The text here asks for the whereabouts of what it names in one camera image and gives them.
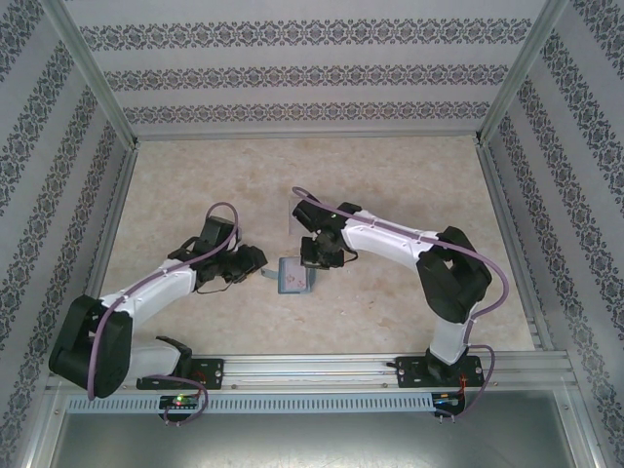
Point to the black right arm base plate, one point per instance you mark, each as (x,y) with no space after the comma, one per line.
(407,373)

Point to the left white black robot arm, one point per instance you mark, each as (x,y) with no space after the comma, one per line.
(88,346)

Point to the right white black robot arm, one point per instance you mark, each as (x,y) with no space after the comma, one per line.
(453,278)

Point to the right circuit board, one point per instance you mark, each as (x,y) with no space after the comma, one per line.
(448,401)

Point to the aluminium mounting rail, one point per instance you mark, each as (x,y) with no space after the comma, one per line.
(312,373)

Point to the aluminium frame post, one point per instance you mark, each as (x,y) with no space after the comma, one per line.
(95,68)
(518,68)

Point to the left circuit board green light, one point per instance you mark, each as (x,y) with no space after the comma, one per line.
(180,402)

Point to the teal leather card holder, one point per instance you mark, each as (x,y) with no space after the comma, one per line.
(269,273)

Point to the grey metal sheet panel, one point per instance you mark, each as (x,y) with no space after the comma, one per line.
(312,441)

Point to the aluminium table side rail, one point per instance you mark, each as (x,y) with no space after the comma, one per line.
(498,195)
(118,195)

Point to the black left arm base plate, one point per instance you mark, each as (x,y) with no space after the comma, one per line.
(214,373)

